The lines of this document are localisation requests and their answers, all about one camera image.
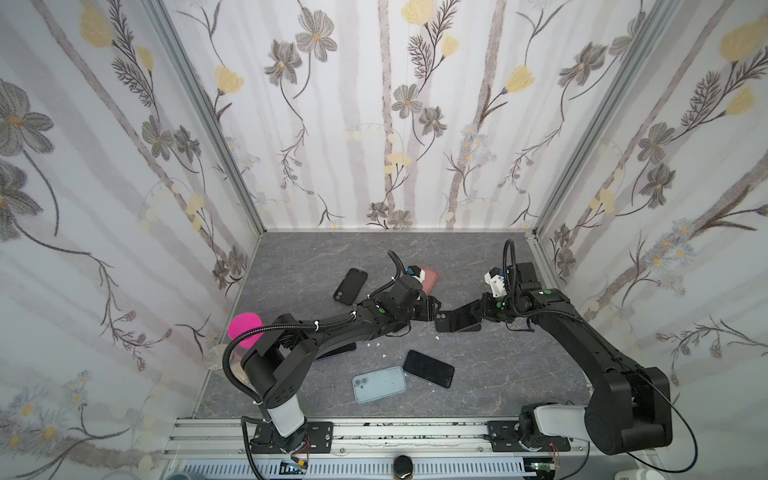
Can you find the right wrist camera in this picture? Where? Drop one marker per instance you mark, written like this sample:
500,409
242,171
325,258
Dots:
495,279

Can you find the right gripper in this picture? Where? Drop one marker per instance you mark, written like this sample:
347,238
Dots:
482,307

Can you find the magenta plastic goblet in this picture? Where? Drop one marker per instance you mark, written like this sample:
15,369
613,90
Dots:
243,323

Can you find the light blue phone case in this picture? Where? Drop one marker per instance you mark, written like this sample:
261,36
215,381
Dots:
376,385

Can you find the black round knob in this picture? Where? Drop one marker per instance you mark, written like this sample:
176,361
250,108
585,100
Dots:
403,468

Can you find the pink phone case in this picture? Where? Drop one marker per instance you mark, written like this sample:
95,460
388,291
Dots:
429,279

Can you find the blue-edged phone left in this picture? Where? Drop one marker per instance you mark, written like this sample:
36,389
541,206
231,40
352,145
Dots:
338,351

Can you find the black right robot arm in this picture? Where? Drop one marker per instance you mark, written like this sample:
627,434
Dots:
628,410

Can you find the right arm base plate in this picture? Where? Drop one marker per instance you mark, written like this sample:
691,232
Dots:
507,436

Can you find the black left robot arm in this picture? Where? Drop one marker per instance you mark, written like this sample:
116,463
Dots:
279,361

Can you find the aluminium mounting rail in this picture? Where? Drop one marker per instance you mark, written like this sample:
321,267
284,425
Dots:
351,438

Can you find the black phone front centre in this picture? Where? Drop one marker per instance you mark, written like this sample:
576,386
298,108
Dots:
429,369

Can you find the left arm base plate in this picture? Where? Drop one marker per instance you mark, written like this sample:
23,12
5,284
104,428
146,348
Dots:
315,437

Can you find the black phone case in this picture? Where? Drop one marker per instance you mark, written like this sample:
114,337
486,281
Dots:
350,286
460,320

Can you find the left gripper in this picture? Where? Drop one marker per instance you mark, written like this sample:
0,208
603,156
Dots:
428,312

